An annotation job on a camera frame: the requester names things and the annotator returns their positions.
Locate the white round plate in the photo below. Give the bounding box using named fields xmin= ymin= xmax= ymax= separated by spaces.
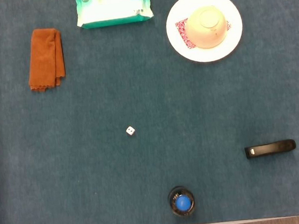
xmin=163 ymin=0 xmax=247 ymax=67

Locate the red patterned paper square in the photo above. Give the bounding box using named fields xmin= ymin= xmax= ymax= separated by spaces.
xmin=174 ymin=13 xmax=234 ymax=52

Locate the green wet wipes pack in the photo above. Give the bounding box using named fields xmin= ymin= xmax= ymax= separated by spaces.
xmin=74 ymin=0 xmax=155 ymax=31

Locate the blue capped bottle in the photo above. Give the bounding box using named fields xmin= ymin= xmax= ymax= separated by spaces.
xmin=166 ymin=184 xmax=198 ymax=219

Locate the brown folded cloth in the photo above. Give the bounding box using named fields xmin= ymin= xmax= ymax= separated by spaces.
xmin=23 ymin=26 xmax=68 ymax=94

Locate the cream upturned bowl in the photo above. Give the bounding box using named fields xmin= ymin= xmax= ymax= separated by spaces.
xmin=181 ymin=3 xmax=231 ymax=52

